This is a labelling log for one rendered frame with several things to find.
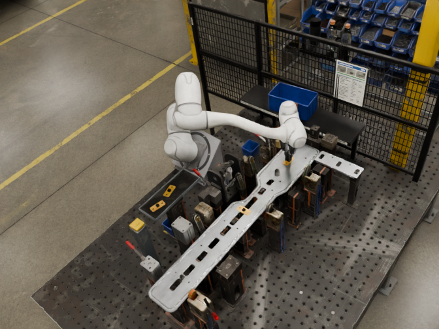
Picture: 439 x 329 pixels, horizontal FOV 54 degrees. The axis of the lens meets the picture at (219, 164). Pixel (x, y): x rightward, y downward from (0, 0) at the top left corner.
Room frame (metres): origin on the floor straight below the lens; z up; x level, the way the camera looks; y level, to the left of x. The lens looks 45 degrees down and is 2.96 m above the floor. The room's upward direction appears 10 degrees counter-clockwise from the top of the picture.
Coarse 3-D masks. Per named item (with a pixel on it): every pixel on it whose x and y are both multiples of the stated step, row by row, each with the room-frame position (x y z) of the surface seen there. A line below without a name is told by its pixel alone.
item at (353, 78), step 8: (336, 64) 2.24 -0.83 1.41; (344, 64) 2.20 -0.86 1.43; (352, 64) 2.16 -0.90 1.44; (336, 72) 2.23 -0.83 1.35; (344, 72) 2.19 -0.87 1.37; (352, 72) 2.16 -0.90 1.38; (360, 72) 2.12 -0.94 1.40; (368, 72) 2.08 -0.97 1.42; (344, 80) 2.19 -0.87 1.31; (352, 80) 2.15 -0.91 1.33; (360, 80) 2.12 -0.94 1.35; (336, 88) 2.23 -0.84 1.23; (344, 88) 2.19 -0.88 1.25; (352, 88) 2.15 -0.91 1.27; (360, 88) 2.11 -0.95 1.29; (344, 96) 2.18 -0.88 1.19; (352, 96) 2.14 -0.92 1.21; (360, 96) 2.11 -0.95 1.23; (352, 104) 2.14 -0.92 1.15; (360, 104) 2.10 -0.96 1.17
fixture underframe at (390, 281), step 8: (432, 200) 1.94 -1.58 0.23; (432, 208) 2.01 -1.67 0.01; (424, 216) 1.95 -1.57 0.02; (432, 216) 1.94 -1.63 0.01; (384, 280) 1.37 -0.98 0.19; (392, 280) 1.45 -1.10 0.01; (384, 288) 1.40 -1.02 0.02; (392, 288) 1.40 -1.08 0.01; (368, 304) 1.21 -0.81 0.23; (360, 320) 1.14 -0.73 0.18
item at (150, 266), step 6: (150, 258) 1.28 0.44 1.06; (144, 264) 1.25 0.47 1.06; (150, 264) 1.25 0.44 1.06; (156, 264) 1.24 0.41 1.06; (144, 270) 1.24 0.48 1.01; (150, 270) 1.21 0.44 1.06; (156, 270) 1.22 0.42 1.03; (150, 276) 1.22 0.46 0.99; (156, 276) 1.21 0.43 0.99; (150, 282) 1.25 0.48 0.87
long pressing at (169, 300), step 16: (304, 144) 2.00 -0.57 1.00; (272, 160) 1.90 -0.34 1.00; (304, 160) 1.85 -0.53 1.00; (256, 176) 1.79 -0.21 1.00; (272, 176) 1.76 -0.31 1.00; (288, 176) 1.74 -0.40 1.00; (256, 192) 1.66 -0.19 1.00; (272, 192) 1.64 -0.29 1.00; (256, 208) 1.54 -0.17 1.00; (224, 224) 1.47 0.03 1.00; (240, 224) 1.45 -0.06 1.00; (208, 240) 1.37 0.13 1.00; (224, 240) 1.36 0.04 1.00; (192, 256) 1.29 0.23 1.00; (208, 256) 1.27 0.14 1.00; (176, 272) 1.21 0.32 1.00; (192, 272) 1.19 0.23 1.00; (208, 272) 1.18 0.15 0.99; (160, 288) 1.13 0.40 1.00; (176, 288) 1.12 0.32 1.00; (192, 288) 1.11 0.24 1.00; (160, 304) 1.05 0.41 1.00; (176, 304) 1.03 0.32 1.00
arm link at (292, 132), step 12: (216, 120) 1.81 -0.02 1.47; (228, 120) 1.82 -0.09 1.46; (240, 120) 1.80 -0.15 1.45; (288, 120) 1.77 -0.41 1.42; (252, 132) 1.74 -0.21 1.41; (264, 132) 1.71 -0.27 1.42; (276, 132) 1.70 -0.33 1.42; (288, 132) 1.68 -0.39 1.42; (300, 132) 1.66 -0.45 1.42; (300, 144) 1.62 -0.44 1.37
